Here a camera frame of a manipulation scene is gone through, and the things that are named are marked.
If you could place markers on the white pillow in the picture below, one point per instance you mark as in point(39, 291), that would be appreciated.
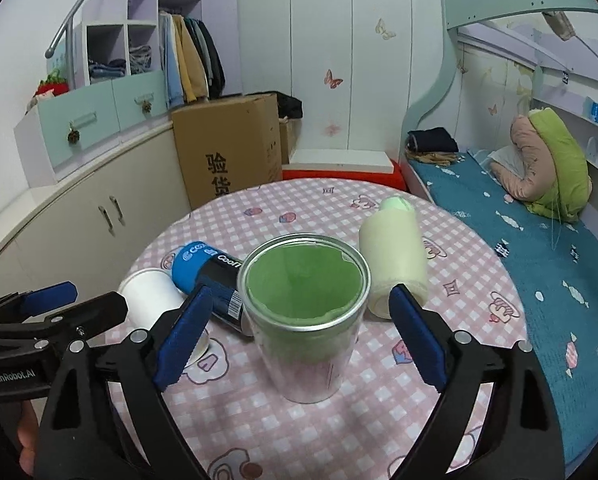
point(510, 158)

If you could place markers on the teal patterned bed mattress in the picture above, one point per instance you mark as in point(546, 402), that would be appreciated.
point(554, 267)

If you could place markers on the black clothes on box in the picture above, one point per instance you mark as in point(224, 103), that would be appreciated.
point(288, 107)

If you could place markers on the hanging clothes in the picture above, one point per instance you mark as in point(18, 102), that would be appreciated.
point(190, 62)

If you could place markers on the mint bunk bed frame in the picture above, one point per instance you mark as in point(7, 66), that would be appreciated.
point(552, 39)

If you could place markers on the purple stair shelf unit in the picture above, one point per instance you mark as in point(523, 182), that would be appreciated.
point(106, 29)

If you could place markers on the pink green clear cup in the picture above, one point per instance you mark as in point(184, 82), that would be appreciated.
point(305, 296)

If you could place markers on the white low cabinet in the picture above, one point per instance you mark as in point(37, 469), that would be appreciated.
point(91, 230)

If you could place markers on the blue black can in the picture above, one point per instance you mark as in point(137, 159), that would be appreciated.
point(201, 264)

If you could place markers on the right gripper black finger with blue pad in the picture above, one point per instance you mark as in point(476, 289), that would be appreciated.
point(105, 417)
point(520, 437)

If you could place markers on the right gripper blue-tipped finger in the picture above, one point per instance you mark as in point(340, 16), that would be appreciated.
point(17, 307)

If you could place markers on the red strawberry plush toy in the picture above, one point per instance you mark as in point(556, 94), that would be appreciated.
point(54, 85)

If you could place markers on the green pink rolled quilt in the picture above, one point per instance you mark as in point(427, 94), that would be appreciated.
point(556, 184)

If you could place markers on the cream green bottle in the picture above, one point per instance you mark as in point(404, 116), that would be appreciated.
point(391, 243)

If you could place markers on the white paper cup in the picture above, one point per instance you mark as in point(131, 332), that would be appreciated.
point(149, 293)

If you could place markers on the red storage bench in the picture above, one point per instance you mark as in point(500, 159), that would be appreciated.
point(394, 179)

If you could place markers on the mint drawer cabinet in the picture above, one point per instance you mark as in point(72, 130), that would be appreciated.
point(62, 134)

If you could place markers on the folded dark clothes pile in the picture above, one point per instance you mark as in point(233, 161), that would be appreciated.
point(433, 146)

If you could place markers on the grey metal handrail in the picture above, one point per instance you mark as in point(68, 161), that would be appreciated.
point(63, 29)

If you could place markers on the brown cardboard box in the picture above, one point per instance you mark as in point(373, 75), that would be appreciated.
point(227, 145)

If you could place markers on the white wardrobe with butterflies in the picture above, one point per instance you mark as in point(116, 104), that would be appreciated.
point(356, 65)

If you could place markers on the blue box on shelf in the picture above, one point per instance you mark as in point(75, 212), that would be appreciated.
point(593, 113)

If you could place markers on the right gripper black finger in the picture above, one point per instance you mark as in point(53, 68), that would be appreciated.
point(78, 321)

